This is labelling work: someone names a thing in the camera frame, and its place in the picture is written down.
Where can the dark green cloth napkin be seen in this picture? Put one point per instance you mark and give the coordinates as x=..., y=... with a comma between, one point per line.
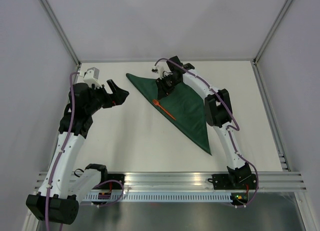
x=183, y=103

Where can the aluminium rail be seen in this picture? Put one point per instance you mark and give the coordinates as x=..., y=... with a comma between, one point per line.
x=198, y=182
x=279, y=144

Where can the orange plastic fork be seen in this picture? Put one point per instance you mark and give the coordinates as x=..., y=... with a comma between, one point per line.
x=157, y=104

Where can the white slotted cable duct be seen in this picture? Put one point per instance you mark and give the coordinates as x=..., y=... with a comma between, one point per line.
x=161, y=197

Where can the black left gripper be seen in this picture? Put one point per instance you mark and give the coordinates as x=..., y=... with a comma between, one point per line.
x=112, y=100

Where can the aluminium front rail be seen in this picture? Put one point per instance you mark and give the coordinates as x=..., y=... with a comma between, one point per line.
x=198, y=182

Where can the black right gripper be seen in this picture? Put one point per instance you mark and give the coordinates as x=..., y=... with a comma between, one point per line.
x=163, y=91

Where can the aluminium right frame post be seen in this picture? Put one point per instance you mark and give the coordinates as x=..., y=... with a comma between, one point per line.
x=275, y=25

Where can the aluminium frame post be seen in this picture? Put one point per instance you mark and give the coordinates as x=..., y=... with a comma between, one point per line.
x=275, y=25
x=60, y=31

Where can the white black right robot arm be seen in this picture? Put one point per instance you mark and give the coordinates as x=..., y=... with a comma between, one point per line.
x=217, y=112

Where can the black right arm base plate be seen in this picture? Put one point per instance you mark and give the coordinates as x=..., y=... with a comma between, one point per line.
x=222, y=181

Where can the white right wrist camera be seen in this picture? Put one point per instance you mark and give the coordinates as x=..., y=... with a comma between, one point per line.
x=158, y=69

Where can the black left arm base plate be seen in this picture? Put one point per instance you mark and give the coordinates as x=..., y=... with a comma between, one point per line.
x=116, y=180

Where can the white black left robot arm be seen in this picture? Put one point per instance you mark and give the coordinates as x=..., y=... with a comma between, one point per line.
x=57, y=200

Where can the aluminium left frame post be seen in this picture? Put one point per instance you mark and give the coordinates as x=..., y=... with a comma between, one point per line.
x=60, y=31

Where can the aluminium right side rail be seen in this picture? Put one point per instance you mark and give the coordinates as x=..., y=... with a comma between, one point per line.
x=279, y=144

